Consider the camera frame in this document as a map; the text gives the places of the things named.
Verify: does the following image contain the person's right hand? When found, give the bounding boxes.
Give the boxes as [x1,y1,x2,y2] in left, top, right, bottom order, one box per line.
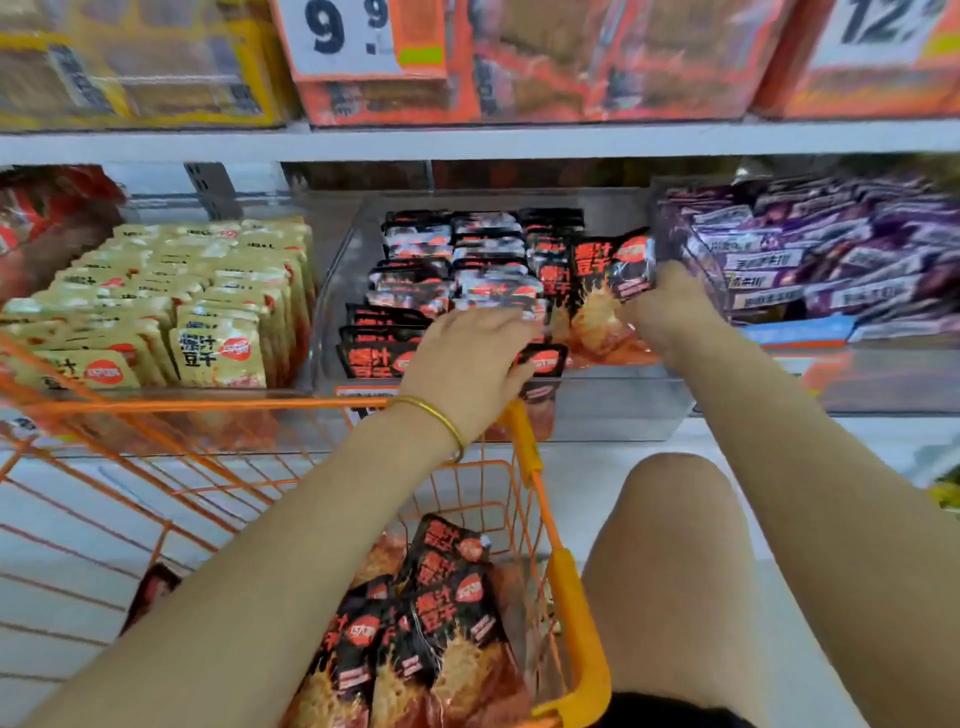
[615,258,731,365]

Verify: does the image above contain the person's left hand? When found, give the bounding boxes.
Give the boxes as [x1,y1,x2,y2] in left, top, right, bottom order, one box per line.
[397,307,537,447]

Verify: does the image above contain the black flame print snack packet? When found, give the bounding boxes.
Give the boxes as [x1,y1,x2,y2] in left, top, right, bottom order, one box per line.
[567,228,662,368]

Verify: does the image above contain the row of black orange snacks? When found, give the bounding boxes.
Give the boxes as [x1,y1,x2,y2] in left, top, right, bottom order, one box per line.
[337,210,459,386]
[517,207,590,320]
[450,210,572,440]

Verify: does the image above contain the row of yellow orange snacks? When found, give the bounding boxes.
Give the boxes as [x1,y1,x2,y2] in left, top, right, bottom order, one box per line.
[60,222,230,386]
[168,217,318,392]
[0,225,170,395]

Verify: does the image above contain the pile of black orange snacks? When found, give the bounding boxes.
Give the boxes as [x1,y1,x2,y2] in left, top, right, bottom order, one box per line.
[120,513,534,728]

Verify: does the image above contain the orange shopping cart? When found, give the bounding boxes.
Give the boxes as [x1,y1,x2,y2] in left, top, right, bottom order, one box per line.
[0,330,614,728]

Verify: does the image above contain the person's right forearm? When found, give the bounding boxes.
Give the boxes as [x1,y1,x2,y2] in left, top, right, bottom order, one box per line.
[672,322,960,728]

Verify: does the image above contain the person's left forearm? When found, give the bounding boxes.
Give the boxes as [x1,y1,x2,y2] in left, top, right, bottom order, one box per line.
[22,405,464,728]

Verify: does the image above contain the orange blue shelf price tag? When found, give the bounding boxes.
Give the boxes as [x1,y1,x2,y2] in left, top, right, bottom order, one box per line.
[742,315,864,401]

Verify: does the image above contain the person's right leg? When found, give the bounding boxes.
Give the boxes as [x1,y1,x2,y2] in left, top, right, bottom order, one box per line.
[582,453,767,722]

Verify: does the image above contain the pile of purple packets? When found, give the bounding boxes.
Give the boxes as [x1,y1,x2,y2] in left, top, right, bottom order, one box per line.
[660,177,960,344]

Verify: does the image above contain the stack of orange trimmed packets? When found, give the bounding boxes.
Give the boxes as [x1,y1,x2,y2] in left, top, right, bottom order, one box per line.
[273,0,797,126]
[750,0,960,122]

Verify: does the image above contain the pile of green yellow packages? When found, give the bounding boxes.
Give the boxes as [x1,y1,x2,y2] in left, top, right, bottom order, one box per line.
[927,465,960,515]

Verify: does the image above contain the white orange price tag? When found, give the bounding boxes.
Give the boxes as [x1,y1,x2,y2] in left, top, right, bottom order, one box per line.
[810,0,960,71]
[273,0,452,80]

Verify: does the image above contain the black shorts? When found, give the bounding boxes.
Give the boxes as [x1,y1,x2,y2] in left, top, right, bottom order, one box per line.
[592,693,759,728]

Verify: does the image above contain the pile of red tan packets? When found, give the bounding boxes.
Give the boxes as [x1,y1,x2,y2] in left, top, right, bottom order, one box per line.
[0,165,129,299]

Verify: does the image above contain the stack of yellow trimmed packets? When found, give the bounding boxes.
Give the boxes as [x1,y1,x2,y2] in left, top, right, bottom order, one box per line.
[0,0,302,132]

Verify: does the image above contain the gold bracelet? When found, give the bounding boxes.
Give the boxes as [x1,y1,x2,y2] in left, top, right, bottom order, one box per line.
[387,393,470,464]

